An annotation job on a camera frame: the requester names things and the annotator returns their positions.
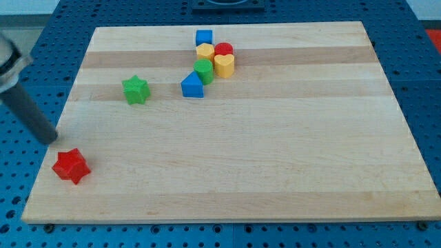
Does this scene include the yellow hexagon block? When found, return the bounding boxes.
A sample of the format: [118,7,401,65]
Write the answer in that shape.
[196,43,215,63]

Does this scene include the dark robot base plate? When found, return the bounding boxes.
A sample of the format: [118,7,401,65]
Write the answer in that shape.
[189,0,265,13]

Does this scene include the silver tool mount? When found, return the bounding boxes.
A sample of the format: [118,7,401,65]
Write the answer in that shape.
[1,33,33,93]

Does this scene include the wooden board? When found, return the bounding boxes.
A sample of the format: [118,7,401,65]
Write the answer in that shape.
[22,21,440,224]

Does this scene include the yellow heart block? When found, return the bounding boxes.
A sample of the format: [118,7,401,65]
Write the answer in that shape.
[214,54,235,79]

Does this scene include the red cylinder block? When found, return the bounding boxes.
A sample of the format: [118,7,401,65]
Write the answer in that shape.
[214,42,234,56]

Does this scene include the blue triangle block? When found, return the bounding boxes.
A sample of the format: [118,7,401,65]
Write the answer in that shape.
[181,72,204,98]

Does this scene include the green star block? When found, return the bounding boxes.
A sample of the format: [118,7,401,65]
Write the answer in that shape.
[122,75,151,105]

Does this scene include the blue cube block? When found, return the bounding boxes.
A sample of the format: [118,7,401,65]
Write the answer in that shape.
[195,30,213,46]

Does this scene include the red star block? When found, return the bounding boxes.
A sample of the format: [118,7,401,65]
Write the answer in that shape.
[52,148,91,185]

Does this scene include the green cylinder block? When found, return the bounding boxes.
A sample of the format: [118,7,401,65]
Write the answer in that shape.
[193,59,214,85]

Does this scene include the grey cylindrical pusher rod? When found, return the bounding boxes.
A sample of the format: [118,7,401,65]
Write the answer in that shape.
[1,83,58,145]

